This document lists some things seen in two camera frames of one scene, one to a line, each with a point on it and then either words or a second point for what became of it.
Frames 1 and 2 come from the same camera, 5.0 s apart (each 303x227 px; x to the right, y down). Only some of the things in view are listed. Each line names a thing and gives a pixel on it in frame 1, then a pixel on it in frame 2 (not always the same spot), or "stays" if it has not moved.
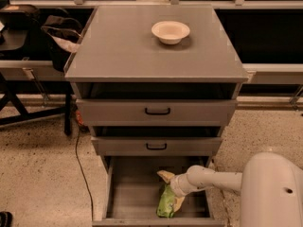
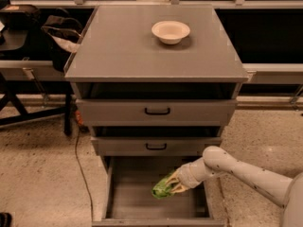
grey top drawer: (155, 113) stays
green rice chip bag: (165, 204) → (162, 189)
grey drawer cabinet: (144, 98) stays
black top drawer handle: (157, 113) stays
